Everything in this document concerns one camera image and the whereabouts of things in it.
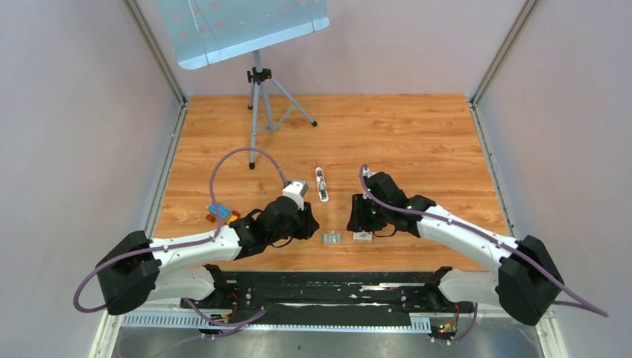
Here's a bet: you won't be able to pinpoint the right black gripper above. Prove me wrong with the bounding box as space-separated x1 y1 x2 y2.
347 193 391 233

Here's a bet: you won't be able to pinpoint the grey tripod stand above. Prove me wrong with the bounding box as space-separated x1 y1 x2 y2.
247 50 318 170

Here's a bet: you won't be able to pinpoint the white staple box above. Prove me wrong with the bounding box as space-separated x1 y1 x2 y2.
353 231 373 242

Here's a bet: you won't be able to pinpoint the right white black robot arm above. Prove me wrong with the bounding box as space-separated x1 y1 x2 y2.
347 166 563 326

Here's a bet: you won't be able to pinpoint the grey staple strips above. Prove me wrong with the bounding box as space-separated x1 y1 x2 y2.
321 233 342 245

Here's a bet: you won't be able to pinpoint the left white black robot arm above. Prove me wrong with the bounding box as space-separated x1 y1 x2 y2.
97 196 320 315

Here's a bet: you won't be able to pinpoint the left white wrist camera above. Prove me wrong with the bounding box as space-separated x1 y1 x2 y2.
282 180 309 210

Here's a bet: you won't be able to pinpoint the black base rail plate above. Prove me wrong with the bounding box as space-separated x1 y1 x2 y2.
194 271 474 331

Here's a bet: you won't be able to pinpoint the silver perforated music stand tray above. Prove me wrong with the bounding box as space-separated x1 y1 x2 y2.
156 0 329 70

